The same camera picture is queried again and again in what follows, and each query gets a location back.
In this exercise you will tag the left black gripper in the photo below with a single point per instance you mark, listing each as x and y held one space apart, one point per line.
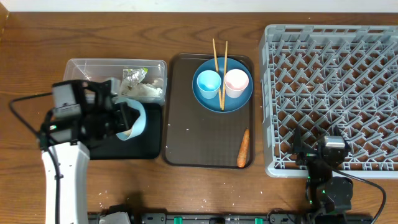
123 120

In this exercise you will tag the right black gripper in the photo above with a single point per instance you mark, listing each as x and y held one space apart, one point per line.
307 154

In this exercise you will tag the light blue rice bowl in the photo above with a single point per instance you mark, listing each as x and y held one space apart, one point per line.
139 125

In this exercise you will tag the green snack wrapper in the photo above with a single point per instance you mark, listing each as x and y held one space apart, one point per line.
131 78

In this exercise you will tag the white tissue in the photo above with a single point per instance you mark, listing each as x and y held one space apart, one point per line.
144 89

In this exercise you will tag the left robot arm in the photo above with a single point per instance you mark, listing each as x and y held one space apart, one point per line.
66 169

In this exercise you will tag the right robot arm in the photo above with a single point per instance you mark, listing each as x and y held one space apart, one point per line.
330 196

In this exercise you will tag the grey dishwasher rack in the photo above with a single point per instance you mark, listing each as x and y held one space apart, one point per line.
319 78

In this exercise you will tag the clear plastic bin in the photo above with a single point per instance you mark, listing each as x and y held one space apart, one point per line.
100 69

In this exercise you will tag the black plastic tray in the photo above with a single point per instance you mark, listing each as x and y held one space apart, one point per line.
144 146

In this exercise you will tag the orange carrot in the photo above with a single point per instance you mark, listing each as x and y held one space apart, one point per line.
243 150

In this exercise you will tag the dark blue plate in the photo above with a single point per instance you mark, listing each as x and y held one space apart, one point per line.
231 104

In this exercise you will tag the pink cup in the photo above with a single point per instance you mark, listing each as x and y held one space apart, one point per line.
236 81

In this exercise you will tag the right wooden chopstick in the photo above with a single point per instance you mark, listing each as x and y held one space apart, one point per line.
224 74

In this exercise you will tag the wooden chopstick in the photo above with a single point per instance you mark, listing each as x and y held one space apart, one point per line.
224 74
217 71

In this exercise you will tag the brown serving tray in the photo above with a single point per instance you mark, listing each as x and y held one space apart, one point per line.
195 136

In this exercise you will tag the light blue cup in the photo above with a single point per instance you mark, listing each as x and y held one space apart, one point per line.
209 83

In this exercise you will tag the left wooden chopstick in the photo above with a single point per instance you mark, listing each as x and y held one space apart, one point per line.
217 71

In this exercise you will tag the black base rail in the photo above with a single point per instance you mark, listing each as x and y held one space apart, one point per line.
271 218

